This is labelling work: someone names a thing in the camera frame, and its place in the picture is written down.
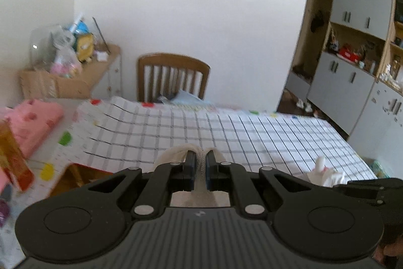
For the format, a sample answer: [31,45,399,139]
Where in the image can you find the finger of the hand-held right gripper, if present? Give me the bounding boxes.
[334,178,386,205]

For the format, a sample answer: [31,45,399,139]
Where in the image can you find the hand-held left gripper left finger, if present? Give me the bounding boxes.
[88,150,197,221]

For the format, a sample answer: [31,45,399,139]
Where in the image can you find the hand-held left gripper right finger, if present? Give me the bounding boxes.
[205,150,311,221]

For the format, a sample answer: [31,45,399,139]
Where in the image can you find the white mesh bag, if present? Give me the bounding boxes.
[156,144,232,210]

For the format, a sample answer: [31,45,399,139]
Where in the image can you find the red box with gold interior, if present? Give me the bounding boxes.
[50,163,114,198]

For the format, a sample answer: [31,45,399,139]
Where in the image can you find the person's right hand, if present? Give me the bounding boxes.
[375,242,403,269]

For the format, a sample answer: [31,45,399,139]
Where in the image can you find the white cloth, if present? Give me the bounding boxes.
[327,172,347,186]

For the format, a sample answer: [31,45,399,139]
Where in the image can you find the white plush toy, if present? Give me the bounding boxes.
[303,156,347,188]

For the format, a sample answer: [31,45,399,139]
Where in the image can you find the light blue cloth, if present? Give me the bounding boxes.
[157,90,218,106]

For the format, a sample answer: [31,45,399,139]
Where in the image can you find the wooden chair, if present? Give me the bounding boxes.
[137,53,211,102]

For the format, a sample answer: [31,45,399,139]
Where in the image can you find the red toy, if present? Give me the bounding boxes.
[338,45,360,63]

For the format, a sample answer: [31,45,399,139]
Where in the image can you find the plastic bag with pink items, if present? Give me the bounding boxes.
[50,48,83,78]

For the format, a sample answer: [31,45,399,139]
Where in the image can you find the yellow toy box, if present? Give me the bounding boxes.
[76,34,95,63]

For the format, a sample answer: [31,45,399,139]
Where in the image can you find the thin dark stick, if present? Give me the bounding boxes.
[92,17,111,53]

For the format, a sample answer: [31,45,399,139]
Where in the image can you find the pink cloth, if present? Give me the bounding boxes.
[0,99,64,159]

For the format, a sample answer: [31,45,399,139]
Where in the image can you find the blue toy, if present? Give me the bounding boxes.
[68,20,90,37]

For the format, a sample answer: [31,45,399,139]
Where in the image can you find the grey and wood wall cabinet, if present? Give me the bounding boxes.
[277,0,403,150]

